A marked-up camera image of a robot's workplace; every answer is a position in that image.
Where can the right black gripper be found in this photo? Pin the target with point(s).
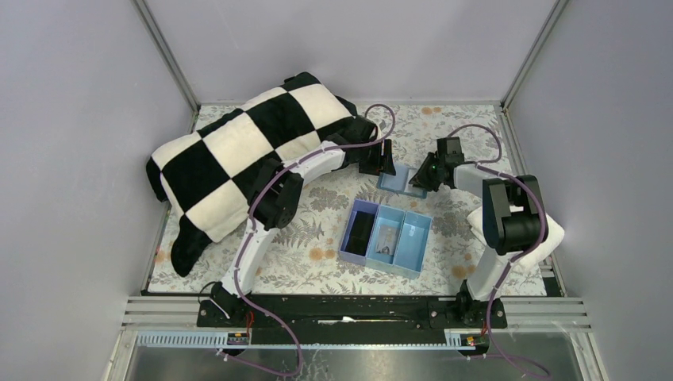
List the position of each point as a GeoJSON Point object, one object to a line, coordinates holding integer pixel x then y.
{"type": "Point", "coordinates": [428, 171]}

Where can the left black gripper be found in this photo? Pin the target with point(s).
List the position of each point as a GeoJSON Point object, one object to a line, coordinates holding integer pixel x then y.
{"type": "Point", "coordinates": [377, 155]}

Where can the teal leather card holder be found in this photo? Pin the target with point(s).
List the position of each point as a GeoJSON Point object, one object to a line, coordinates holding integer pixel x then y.
{"type": "Point", "coordinates": [399, 183]}

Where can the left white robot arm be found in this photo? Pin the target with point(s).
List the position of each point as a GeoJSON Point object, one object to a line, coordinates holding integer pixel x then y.
{"type": "Point", "coordinates": [274, 205]}

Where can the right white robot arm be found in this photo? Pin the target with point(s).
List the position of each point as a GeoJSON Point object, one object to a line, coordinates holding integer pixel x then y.
{"type": "Point", "coordinates": [513, 221]}

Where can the VIP card in box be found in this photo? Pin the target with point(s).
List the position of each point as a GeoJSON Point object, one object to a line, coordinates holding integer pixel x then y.
{"type": "Point", "coordinates": [387, 239]}

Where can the black card in box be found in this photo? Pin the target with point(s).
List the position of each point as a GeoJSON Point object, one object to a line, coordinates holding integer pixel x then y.
{"type": "Point", "coordinates": [360, 234]}

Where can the purple open box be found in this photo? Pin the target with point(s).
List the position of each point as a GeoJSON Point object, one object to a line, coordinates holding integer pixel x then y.
{"type": "Point", "coordinates": [358, 205]}

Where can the light blue middle box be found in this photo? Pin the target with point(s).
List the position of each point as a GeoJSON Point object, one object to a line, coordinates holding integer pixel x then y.
{"type": "Point", "coordinates": [386, 216]}

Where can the light blue box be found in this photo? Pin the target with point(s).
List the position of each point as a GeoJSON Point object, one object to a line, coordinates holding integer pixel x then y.
{"type": "Point", "coordinates": [410, 252]}
{"type": "Point", "coordinates": [386, 216]}

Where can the light blue right box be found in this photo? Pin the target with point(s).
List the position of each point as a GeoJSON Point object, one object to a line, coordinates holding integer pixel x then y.
{"type": "Point", "coordinates": [410, 252]}

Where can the white folded towel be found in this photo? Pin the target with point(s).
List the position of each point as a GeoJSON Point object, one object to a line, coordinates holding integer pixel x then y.
{"type": "Point", "coordinates": [555, 235]}

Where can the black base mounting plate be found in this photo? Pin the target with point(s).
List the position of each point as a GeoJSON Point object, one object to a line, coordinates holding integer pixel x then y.
{"type": "Point", "coordinates": [331, 319]}

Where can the black white checkered blanket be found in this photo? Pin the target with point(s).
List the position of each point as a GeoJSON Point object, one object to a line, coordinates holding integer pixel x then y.
{"type": "Point", "coordinates": [208, 175]}

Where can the aluminium frame rail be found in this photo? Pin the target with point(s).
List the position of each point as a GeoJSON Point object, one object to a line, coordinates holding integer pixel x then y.
{"type": "Point", "coordinates": [522, 313]}

